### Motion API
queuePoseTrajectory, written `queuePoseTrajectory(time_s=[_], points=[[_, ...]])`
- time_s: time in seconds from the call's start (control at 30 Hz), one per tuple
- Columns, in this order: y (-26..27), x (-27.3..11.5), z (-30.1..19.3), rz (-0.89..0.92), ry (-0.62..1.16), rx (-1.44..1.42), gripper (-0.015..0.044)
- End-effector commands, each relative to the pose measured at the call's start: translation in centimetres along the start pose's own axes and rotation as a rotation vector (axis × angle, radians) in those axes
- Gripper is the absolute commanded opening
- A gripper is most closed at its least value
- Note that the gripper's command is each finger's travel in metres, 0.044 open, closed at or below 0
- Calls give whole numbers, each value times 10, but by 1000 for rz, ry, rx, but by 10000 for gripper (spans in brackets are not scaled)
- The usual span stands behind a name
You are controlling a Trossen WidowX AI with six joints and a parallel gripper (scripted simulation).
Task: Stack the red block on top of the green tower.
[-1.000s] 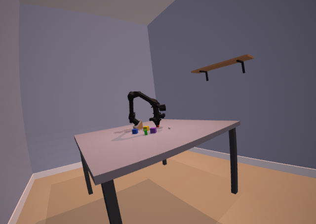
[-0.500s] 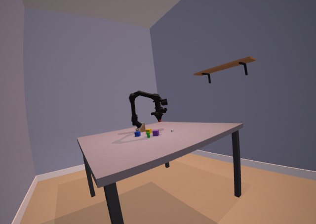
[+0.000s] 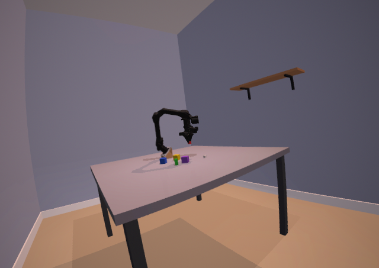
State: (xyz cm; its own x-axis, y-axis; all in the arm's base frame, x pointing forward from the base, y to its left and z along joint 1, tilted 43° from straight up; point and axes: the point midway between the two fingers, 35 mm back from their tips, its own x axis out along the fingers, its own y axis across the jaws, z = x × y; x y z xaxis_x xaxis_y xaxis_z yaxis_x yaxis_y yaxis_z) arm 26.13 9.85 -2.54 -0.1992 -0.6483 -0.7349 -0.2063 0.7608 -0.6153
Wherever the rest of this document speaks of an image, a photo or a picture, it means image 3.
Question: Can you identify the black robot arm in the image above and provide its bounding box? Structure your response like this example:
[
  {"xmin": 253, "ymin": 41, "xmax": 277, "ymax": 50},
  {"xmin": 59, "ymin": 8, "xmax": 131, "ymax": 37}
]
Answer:
[{"xmin": 152, "ymin": 108, "xmax": 199, "ymax": 154}]

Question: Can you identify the purple block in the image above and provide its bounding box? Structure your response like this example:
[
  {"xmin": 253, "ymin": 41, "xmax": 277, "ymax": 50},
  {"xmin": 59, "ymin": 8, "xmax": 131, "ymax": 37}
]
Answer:
[{"xmin": 181, "ymin": 156, "xmax": 189, "ymax": 163}]

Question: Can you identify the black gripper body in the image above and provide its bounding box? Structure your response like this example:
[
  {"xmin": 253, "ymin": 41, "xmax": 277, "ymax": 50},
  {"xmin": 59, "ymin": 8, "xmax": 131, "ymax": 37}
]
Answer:
[{"xmin": 179, "ymin": 124, "xmax": 197, "ymax": 136}]

